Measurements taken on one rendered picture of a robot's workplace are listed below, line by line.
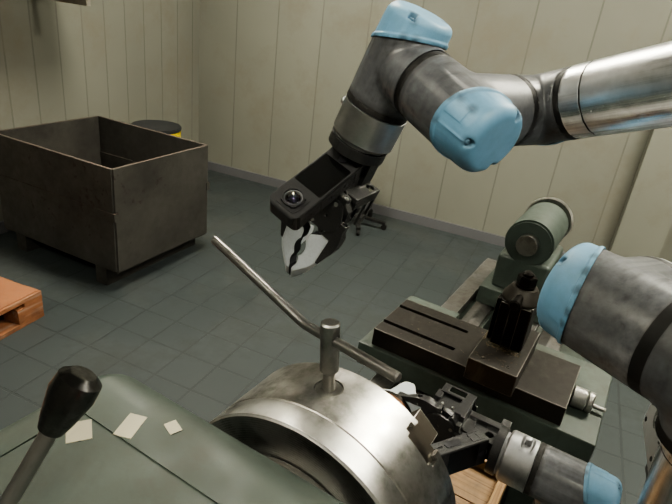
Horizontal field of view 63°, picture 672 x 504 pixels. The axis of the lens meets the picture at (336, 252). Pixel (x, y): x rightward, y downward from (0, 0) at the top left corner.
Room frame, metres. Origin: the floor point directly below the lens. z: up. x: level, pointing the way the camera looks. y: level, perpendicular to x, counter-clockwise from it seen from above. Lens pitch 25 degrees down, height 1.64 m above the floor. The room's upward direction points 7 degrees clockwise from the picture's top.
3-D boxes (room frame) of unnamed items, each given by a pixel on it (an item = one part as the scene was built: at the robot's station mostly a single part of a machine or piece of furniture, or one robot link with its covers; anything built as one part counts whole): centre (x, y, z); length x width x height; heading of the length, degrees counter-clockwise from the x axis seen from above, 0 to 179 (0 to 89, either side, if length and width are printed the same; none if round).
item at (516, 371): (1.00, -0.38, 1.00); 0.20 x 0.10 x 0.05; 151
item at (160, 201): (3.22, 1.48, 0.36); 1.02 x 0.84 x 0.72; 69
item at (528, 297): (1.02, -0.40, 1.14); 0.08 x 0.08 x 0.03
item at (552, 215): (1.55, -0.60, 1.01); 0.30 x 0.20 x 0.29; 151
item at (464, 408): (0.65, -0.22, 1.08); 0.12 x 0.09 x 0.08; 61
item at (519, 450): (0.60, -0.29, 1.08); 0.08 x 0.05 x 0.08; 151
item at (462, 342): (1.05, -0.34, 0.95); 0.43 x 0.18 x 0.04; 61
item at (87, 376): (0.28, 0.16, 1.38); 0.04 x 0.03 x 0.05; 151
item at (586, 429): (1.09, -0.38, 0.90); 0.53 x 0.30 x 0.06; 61
